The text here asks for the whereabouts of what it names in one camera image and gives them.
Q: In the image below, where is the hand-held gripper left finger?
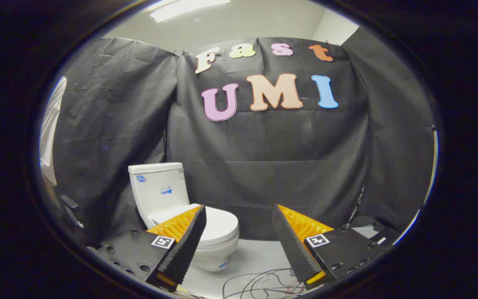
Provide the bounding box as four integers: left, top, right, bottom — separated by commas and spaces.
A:
88, 204, 207, 292

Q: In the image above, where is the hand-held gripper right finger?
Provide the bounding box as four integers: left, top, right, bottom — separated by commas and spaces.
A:
271, 203, 398, 290

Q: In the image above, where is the white toilet lid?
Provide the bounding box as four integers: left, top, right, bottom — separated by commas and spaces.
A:
151, 203, 240, 247

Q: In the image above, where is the white toilet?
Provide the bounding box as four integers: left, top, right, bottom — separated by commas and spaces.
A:
128, 162, 240, 273

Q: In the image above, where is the black tripod stand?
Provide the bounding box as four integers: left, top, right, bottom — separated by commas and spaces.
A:
344, 184, 366, 230

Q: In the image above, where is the black backdrop cloth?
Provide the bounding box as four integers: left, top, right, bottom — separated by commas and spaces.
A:
52, 27, 434, 242

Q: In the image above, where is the black metal stand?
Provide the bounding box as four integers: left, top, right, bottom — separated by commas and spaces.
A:
59, 194, 85, 230

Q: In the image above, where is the white hanging cloth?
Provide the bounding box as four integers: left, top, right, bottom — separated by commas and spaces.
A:
40, 76, 68, 187

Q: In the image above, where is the tangle of floor cables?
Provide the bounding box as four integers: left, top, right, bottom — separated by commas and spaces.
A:
222, 268, 307, 299

